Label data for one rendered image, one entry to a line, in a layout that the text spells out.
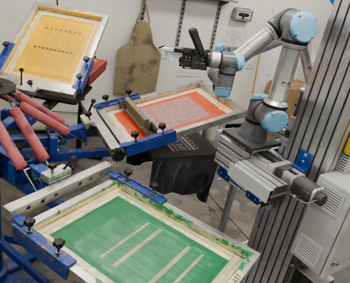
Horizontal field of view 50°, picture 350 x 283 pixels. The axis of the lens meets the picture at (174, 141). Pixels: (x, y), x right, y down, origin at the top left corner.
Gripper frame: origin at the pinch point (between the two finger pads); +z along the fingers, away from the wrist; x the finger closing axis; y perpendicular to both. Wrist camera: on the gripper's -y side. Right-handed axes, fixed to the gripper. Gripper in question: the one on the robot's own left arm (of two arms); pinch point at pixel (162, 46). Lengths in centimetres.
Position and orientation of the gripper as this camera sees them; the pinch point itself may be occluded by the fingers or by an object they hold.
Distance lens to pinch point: 156.8
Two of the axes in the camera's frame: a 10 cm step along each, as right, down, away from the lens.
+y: -1.4, 9.4, 3.0
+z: -9.7, -0.7, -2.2
